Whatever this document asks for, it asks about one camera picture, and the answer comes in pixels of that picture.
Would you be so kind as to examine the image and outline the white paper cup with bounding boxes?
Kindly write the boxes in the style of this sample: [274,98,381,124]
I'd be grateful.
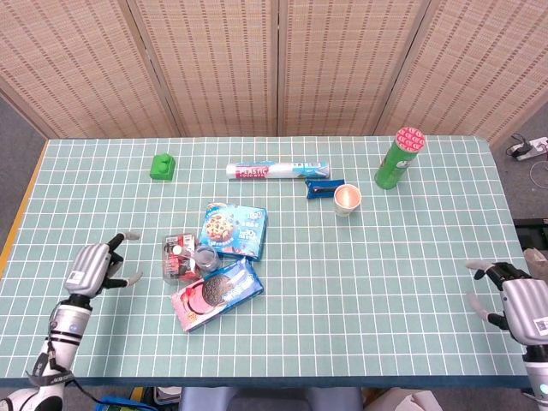
[333,183,363,217]

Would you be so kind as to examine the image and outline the blue cookie box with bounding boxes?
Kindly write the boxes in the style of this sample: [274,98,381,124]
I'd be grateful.
[198,201,269,263]

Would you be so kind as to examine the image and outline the white power strip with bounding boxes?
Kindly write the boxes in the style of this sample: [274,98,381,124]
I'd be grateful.
[508,135,548,162]

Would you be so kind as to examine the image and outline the blue plastic crate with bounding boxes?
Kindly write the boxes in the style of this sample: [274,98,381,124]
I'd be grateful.
[94,394,158,411]

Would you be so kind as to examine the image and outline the clear box with red packets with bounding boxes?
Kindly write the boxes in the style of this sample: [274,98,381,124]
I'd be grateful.
[161,232,203,286]

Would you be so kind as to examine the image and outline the clear glass beaker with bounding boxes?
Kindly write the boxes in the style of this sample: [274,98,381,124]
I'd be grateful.
[193,244,221,273]

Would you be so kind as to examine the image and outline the woven bamboo folding screen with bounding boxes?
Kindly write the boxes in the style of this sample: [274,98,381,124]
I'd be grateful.
[0,0,548,145]

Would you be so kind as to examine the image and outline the green toy building block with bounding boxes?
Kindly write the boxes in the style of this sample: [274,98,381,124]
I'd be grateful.
[149,153,177,182]

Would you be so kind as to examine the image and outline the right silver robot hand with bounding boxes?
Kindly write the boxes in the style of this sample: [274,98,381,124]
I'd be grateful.
[465,259,548,344]

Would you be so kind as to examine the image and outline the thin white cable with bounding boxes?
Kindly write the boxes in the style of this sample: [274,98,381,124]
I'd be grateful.
[528,159,548,190]

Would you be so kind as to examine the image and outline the brown cardboard box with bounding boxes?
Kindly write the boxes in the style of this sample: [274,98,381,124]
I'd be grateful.
[363,387,443,411]

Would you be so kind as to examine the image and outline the plastic wrap roll box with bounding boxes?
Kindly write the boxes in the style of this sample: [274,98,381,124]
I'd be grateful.
[225,159,332,182]

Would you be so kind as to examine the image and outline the pink blue Oreo box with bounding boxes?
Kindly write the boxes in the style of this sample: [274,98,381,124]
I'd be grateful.
[170,257,265,334]

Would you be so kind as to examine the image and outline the teal grid tablecloth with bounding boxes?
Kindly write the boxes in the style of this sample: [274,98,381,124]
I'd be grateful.
[0,135,541,389]

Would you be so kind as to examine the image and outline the green chips can red lid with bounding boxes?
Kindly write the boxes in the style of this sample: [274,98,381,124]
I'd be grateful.
[373,126,427,191]

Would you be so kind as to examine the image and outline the black device on floor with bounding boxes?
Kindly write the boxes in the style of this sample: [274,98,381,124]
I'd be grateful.
[512,217,548,252]

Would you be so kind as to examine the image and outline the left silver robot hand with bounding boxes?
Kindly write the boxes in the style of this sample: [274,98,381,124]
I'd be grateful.
[63,231,144,300]

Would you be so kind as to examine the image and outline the clear plastic bottle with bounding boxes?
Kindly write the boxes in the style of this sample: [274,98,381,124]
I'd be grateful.
[171,244,207,263]

